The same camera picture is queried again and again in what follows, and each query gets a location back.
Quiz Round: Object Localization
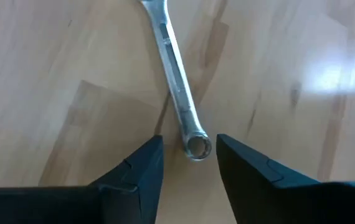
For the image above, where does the small chrome combination wrench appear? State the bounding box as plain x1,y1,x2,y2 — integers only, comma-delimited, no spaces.
139,0,212,162

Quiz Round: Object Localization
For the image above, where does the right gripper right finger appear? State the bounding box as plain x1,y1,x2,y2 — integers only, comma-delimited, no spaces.
215,134,355,224

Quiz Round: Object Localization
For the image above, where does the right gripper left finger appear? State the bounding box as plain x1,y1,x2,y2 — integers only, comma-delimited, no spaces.
0,134,165,224

